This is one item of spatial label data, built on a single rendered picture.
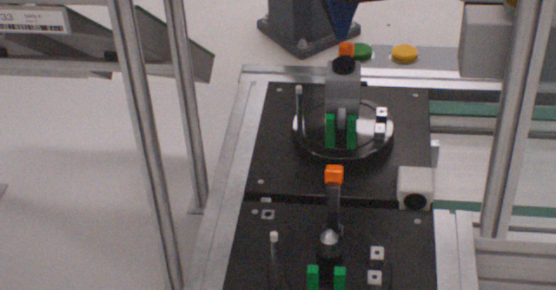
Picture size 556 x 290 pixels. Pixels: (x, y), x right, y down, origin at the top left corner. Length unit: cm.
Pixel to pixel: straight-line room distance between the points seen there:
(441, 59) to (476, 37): 43
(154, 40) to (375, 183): 33
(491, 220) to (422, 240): 8
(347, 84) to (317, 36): 45
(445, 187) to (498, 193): 18
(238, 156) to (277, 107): 11
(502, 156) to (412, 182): 15
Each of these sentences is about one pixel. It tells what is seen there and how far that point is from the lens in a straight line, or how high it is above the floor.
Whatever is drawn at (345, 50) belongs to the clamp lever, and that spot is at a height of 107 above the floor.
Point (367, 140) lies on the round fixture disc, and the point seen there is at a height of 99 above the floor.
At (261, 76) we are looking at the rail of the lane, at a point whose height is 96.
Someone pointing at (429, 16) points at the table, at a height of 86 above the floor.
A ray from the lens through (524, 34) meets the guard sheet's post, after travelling 80.
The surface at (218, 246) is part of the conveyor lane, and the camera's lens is 97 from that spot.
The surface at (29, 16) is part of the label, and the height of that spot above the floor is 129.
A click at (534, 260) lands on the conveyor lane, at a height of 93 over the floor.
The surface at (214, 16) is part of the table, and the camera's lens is 158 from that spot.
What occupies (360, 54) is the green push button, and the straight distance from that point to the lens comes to 125.
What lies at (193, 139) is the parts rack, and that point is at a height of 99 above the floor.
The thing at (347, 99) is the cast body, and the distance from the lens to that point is 102.
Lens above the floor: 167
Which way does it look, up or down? 40 degrees down
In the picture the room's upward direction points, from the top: 3 degrees counter-clockwise
